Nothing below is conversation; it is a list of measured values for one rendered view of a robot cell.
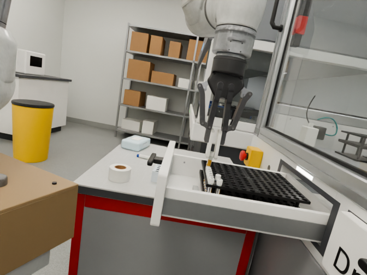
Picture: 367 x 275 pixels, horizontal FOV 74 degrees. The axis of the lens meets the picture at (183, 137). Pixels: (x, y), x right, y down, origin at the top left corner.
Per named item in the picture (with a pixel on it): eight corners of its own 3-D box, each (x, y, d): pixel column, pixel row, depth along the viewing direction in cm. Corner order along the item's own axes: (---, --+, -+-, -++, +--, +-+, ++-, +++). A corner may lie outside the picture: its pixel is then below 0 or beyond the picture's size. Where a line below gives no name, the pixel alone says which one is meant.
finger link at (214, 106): (224, 83, 54) (218, 81, 54) (211, 130, 56) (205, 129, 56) (222, 83, 58) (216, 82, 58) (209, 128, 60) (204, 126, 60)
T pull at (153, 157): (146, 166, 55) (147, 160, 55) (151, 157, 62) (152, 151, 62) (161, 168, 55) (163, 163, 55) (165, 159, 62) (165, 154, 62)
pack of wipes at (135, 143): (138, 152, 112) (140, 143, 112) (119, 148, 114) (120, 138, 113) (149, 146, 127) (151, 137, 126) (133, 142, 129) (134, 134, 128)
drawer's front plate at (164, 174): (149, 226, 46) (158, 172, 44) (164, 174, 74) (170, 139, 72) (158, 228, 46) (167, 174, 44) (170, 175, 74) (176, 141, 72)
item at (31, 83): (-33, 133, 325) (-34, 38, 301) (30, 123, 437) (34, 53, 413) (16, 143, 319) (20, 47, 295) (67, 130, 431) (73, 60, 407)
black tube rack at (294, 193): (200, 211, 51) (206, 183, 50) (197, 180, 69) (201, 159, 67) (302, 229, 52) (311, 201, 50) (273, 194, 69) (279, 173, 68)
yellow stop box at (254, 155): (246, 168, 89) (250, 149, 88) (241, 162, 96) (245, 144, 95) (259, 170, 89) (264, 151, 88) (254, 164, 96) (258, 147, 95)
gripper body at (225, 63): (213, 51, 51) (205, 95, 53) (253, 58, 51) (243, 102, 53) (210, 56, 58) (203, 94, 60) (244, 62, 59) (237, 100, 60)
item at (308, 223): (160, 216, 47) (166, 187, 46) (170, 172, 73) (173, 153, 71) (360, 250, 48) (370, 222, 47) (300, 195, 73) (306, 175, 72)
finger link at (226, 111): (225, 84, 58) (231, 84, 58) (220, 130, 60) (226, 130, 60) (228, 83, 54) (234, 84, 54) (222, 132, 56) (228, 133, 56)
